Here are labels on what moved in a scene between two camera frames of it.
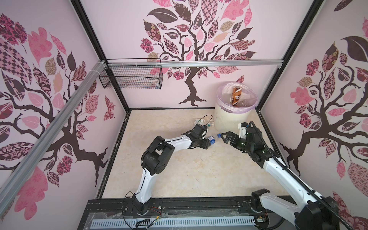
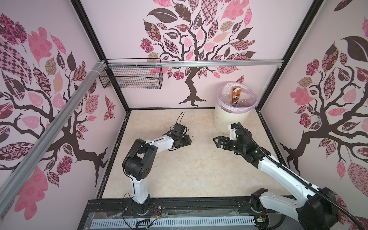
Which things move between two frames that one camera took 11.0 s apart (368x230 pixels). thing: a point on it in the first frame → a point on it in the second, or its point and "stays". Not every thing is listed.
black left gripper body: (201, 143) → (183, 141)
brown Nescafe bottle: (236, 94) stays
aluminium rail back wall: (193, 63) stays
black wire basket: (132, 74) stays
